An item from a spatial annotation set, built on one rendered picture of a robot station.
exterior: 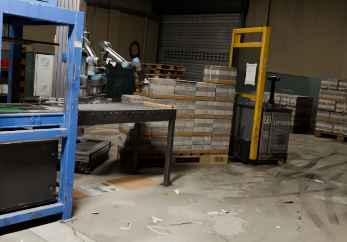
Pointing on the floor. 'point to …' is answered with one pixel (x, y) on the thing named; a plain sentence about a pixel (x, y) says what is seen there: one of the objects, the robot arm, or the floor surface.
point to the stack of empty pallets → (159, 69)
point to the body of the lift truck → (266, 130)
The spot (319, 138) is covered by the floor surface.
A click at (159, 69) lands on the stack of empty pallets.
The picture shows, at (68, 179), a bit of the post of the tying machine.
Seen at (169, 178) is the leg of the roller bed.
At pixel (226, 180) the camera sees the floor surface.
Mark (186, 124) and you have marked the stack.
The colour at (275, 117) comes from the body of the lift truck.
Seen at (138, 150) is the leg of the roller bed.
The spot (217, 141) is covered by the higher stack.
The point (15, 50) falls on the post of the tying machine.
